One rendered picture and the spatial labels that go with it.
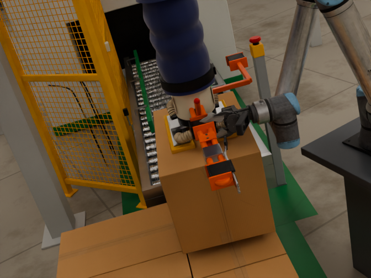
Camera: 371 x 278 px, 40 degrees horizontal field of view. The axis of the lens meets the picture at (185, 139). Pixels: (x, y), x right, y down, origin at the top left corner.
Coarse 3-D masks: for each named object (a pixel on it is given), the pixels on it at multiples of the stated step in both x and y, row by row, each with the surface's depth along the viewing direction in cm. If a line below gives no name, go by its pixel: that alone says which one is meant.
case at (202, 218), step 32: (224, 96) 243; (160, 128) 230; (160, 160) 206; (192, 160) 200; (256, 160) 196; (192, 192) 200; (224, 192) 201; (256, 192) 203; (192, 224) 207; (224, 224) 209; (256, 224) 210
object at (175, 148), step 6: (168, 114) 236; (168, 120) 230; (168, 126) 226; (168, 132) 221; (174, 132) 218; (168, 138) 216; (174, 144) 210; (180, 144) 209; (186, 144) 208; (192, 144) 207; (174, 150) 207; (180, 150) 207; (186, 150) 208
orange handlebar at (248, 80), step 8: (240, 64) 236; (248, 80) 219; (216, 88) 219; (224, 88) 219; (232, 88) 220; (192, 112) 205; (208, 128) 190; (200, 136) 185; (208, 136) 184; (200, 144) 183; (208, 144) 184; (208, 160) 171; (216, 184) 159; (224, 184) 159
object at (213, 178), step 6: (216, 162) 166; (222, 162) 165; (210, 168) 164; (216, 168) 163; (222, 168) 162; (228, 168) 161; (210, 174) 161; (216, 174) 160; (222, 174) 159; (228, 174) 159; (210, 180) 159; (216, 186) 161; (222, 186) 161
